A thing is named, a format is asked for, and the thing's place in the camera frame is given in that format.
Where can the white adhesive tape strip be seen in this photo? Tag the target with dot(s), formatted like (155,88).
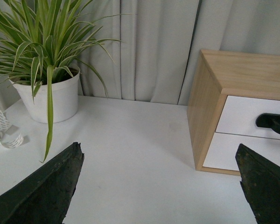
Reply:
(4,127)

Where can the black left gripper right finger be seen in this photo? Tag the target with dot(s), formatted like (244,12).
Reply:
(260,182)

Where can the white drawer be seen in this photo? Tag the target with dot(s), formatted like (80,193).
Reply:
(239,116)
(223,148)

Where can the white lower drawer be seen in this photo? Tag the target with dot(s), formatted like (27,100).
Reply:
(223,148)

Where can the grey curtain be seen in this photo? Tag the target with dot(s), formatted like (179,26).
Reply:
(157,42)

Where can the wooden drawer cabinet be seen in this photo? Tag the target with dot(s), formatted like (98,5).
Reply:
(220,74)

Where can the white plant pot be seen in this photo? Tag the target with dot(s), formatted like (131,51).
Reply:
(64,96)

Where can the white upper drawer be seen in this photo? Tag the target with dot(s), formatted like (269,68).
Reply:
(239,116)

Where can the green spider plant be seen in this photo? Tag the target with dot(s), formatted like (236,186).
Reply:
(40,40)

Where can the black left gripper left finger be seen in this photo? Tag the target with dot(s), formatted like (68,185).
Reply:
(44,196)

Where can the black upper drawer handle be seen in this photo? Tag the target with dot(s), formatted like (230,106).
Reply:
(269,120)

